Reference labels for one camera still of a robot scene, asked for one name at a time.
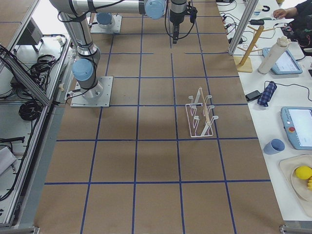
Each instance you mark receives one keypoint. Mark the blue teach pendant near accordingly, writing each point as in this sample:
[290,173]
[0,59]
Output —
[297,123]

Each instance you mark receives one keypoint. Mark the blue grey cup on desk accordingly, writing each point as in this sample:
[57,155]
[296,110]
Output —
[274,146]

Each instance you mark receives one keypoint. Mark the blue teach pendant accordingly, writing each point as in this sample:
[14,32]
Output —
[286,65]
[297,123]

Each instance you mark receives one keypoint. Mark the folded plaid umbrella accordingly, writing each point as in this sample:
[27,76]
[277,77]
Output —
[267,94]

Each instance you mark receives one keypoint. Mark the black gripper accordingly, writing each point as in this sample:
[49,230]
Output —
[176,15]

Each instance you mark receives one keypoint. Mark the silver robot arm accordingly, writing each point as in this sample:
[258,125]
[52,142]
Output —
[105,20]
[73,14]

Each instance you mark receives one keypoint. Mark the yellow toy lemon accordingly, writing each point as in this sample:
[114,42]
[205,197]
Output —
[303,172]

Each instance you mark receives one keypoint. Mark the wooden mug tree stand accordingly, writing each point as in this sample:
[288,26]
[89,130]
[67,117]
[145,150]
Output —
[244,64]

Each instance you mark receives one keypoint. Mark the white wire cup rack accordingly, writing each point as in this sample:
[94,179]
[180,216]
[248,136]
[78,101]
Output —
[199,115]

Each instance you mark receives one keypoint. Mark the beige tray with plate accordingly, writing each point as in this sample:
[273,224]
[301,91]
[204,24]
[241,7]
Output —
[299,186]

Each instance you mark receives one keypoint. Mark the blue teach pendant far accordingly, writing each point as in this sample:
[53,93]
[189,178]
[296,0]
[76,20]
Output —
[286,65]

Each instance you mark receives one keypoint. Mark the black phone on desk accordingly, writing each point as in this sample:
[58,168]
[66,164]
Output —
[253,95]

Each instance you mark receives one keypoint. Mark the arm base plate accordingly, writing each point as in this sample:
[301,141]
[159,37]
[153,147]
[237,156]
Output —
[99,96]
[95,29]

